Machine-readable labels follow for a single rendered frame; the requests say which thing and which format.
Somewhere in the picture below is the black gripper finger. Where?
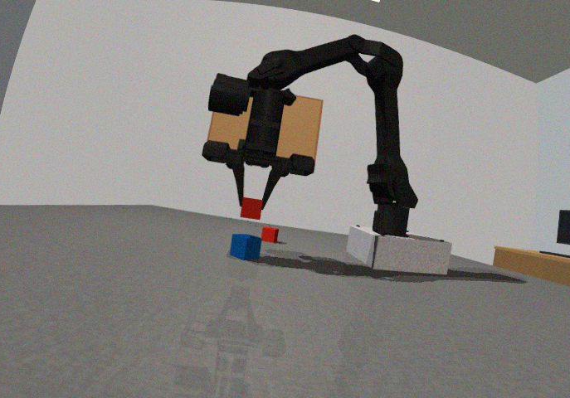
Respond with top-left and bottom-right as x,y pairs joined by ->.
261,168 -> 290,210
226,161 -> 245,206

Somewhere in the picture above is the blue cube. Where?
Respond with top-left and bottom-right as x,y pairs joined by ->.
230,234 -> 261,260

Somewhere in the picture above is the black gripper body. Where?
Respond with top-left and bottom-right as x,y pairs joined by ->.
202,115 -> 315,176

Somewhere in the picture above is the red cube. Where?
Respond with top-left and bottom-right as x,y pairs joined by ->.
261,227 -> 279,243
241,197 -> 263,220

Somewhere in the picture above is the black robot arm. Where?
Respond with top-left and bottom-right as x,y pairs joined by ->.
208,34 -> 418,238

